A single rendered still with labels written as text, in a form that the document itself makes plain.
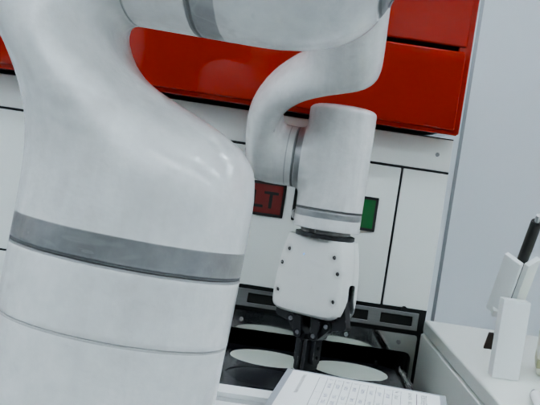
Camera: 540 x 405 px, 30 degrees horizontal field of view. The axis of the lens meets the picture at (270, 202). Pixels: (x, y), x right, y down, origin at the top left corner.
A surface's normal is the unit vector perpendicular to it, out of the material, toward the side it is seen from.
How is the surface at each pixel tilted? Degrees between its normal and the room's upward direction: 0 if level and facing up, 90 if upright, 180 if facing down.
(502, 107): 90
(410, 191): 90
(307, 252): 87
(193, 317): 91
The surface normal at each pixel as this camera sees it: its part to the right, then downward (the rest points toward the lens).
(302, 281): -0.57, -0.04
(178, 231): 0.46, 0.08
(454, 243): 0.00, 0.05
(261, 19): -0.25, 0.84
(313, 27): 0.08, 0.90
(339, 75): -0.18, 0.68
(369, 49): 0.44, 0.60
